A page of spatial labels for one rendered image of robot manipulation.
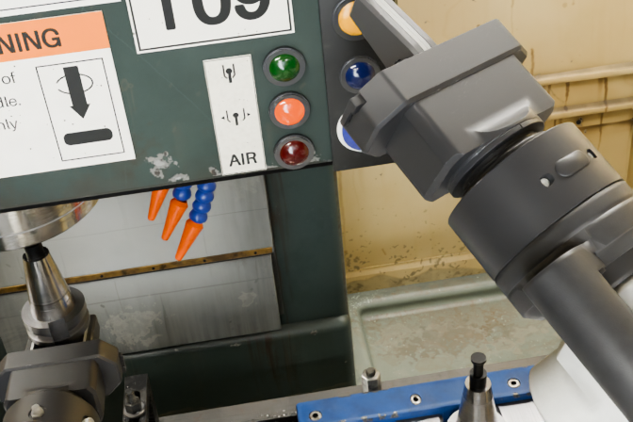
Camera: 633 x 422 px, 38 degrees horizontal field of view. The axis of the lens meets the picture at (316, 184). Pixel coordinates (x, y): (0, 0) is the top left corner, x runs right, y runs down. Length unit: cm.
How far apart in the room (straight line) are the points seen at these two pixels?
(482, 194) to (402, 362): 149
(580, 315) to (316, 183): 104
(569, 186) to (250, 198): 97
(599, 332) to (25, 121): 37
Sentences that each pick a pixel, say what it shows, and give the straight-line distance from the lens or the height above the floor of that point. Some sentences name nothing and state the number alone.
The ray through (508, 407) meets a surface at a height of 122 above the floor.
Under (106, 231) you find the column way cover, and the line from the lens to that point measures 144.
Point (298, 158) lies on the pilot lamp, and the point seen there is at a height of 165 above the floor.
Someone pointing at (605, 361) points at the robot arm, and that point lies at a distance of 45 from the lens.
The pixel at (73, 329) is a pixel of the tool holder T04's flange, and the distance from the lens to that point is 97.
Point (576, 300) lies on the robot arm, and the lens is 45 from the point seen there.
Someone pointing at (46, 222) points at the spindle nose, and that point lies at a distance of 82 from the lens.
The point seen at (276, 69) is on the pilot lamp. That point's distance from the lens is 59.
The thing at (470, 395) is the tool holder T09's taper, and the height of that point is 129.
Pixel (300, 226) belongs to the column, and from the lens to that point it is 150.
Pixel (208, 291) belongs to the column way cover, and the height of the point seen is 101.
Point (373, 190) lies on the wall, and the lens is 193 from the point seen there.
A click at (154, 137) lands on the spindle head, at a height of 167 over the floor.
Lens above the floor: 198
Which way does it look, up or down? 34 degrees down
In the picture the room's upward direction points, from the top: 6 degrees counter-clockwise
